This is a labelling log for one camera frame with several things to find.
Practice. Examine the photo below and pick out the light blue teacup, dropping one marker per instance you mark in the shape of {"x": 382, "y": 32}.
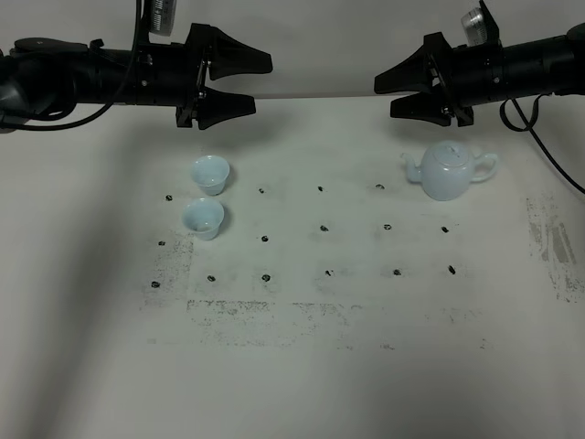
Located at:
{"x": 204, "y": 216}
{"x": 210, "y": 173}

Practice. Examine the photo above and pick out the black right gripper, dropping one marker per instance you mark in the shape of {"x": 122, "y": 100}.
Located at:
{"x": 465, "y": 77}

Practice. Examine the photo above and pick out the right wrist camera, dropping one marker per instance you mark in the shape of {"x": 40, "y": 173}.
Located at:
{"x": 480, "y": 27}

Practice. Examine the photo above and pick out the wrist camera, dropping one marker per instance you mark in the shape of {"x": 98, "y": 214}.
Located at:
{"x": 480, "y": 27}
{"x": 158, "y": 17}

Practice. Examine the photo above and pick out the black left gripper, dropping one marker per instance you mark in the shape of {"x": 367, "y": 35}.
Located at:
{"x": 175, "y": 75}

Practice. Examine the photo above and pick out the light blue porcelain teapot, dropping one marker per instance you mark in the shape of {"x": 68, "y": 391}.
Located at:
{"x": 447, "y": 169}

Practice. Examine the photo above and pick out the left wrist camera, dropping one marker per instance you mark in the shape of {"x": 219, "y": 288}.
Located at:
{"x": 158, "y": 17}

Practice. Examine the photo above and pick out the far light blue teacup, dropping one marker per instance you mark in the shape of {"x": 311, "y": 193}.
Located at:
{"x": 210, "y": 173}

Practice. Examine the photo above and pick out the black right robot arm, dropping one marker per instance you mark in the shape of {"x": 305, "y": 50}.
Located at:
{"x": 552, "y": 65}

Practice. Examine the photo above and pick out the near light blue teacup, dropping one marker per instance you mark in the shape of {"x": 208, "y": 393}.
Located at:
{"x": 204, "y": 216}

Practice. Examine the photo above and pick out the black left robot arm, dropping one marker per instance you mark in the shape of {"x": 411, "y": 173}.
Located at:
{"x": 44, "y": 77}

